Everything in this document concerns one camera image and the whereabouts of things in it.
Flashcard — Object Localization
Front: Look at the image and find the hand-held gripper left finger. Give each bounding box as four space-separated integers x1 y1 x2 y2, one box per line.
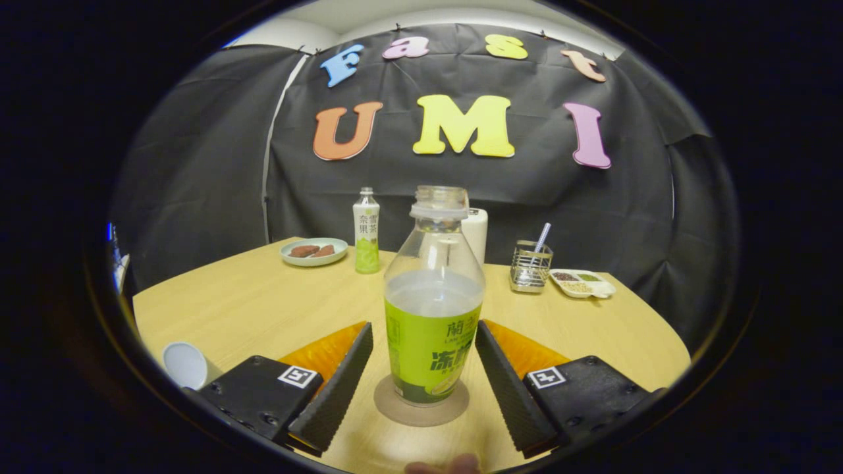
198 321 374 455

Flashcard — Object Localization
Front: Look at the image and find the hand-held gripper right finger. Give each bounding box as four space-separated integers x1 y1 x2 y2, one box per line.
474 320 666 460

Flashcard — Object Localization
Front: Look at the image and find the green label juice bottle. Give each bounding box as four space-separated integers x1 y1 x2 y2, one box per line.
383 185 487 406

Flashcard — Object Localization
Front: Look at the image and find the brown round coaster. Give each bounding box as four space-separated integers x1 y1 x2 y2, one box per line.
373 374 471 428

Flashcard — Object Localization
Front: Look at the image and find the white cup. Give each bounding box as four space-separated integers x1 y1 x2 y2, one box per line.
162 341 223 391

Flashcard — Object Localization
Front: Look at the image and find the small capped green drink bottle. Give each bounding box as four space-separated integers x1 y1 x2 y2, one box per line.
352 187 381 275

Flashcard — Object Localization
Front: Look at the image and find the wooden table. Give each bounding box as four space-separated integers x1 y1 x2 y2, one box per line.
132 237 692 474

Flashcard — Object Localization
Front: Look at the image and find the white divided dish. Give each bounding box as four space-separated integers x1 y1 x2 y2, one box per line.
549 269 617 300

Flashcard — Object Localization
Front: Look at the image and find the pale green plate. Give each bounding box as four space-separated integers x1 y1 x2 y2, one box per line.
280 238 349 267

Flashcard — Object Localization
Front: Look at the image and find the striped drinking straw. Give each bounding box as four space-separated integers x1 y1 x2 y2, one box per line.
531 223 553 264

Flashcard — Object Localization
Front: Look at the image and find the cream toaster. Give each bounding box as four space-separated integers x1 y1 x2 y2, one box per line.
461 208 489 266

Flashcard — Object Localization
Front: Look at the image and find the metal wire holder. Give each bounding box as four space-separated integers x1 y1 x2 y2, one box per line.
510 240 554 294

